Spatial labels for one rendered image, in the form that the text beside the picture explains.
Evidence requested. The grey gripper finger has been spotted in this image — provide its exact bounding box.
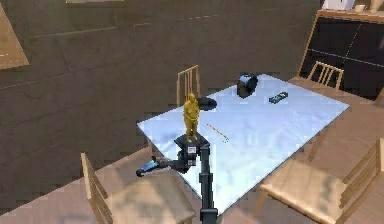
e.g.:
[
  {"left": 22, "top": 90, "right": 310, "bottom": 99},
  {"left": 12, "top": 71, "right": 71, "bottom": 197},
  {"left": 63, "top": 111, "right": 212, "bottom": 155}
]
[
  {"left": 135, "top": 165, "right": 172, "bottom": 178},
  {"left": 143, "top": 159, "right": 172, "bottom": 167}
]

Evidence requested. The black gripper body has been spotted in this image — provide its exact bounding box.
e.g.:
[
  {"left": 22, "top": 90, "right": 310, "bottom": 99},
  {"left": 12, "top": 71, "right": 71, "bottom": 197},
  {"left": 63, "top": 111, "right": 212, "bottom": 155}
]
[{"left": 165, "top": 150, "right": 192, "bottom": 175}]

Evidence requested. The light wooden chair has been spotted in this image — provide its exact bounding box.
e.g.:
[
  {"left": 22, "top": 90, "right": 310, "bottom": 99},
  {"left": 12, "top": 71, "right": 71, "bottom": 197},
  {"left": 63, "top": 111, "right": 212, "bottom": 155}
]
[
  {"left": 80, "top": 152, "right": 197, "bottom": 224},
  {"left": 288, "top": 60, "right": 345, "bottom": 98},
  {"left": 176, "top": 64, "right": 202, "bottom": 108},
  {"left": 252, "top": 137, "right": 384, "bottom": 224}
]

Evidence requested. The gold statue on black base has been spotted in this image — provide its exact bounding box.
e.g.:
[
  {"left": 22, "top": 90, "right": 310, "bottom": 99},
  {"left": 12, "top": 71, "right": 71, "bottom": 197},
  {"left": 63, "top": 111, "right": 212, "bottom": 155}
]
[{"left": 173, "top": 92, "right": 210, "bottom": 152}]

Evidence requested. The black oval object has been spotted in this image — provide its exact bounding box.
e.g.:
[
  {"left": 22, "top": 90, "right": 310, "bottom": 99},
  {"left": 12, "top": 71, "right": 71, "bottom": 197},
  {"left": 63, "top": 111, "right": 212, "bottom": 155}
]
[{"left": 196, "top": 96, "right": 218, "bottom": 112}]

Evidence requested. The white rectangular table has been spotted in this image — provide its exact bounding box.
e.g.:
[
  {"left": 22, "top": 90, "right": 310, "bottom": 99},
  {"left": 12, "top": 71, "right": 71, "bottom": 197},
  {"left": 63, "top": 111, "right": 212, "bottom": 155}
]
[{"left": 136, "top": 73, "right": 351, "bottom": 216}]

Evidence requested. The black and blue cylinder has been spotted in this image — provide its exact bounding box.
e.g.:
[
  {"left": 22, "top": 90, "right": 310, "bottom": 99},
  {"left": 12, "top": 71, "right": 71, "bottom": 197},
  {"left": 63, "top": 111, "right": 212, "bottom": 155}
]
[{"left": 236, "top": 73, "right": 259, "bottom": 99}]

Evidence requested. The dark blue remote control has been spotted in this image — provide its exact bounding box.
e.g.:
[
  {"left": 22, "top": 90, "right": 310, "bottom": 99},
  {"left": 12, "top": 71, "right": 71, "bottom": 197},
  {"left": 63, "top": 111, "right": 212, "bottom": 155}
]
[{"left": 268, "top": 91, "right": 290, "bottom": 105}]

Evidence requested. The tan wooden panel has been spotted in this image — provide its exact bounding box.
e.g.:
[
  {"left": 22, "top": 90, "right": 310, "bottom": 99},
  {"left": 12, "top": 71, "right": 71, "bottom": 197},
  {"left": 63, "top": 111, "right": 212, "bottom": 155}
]
[{"left": 0, "top": 3, "right": 31, "bottom": 71}]

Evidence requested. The dark cabinet with wooden top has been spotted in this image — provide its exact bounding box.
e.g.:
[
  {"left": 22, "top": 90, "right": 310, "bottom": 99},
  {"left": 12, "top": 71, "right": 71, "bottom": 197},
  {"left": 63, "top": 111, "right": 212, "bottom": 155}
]
[{"left": 297, "top": 9, "right": 384, "bottom": 102}]

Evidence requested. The white box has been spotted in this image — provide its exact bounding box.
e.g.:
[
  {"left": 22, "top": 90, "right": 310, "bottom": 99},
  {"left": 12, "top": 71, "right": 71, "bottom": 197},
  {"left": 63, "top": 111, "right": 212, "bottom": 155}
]
[{"left": 321, "top": 0, "right": 356, "bottom": 11}]

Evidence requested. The pale vase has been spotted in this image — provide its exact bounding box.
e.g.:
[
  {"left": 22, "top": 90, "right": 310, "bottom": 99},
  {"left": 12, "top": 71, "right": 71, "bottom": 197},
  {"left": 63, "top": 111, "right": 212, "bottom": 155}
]
[{"left": 369, "top": 0, "right": 384, "bottom": 15}]

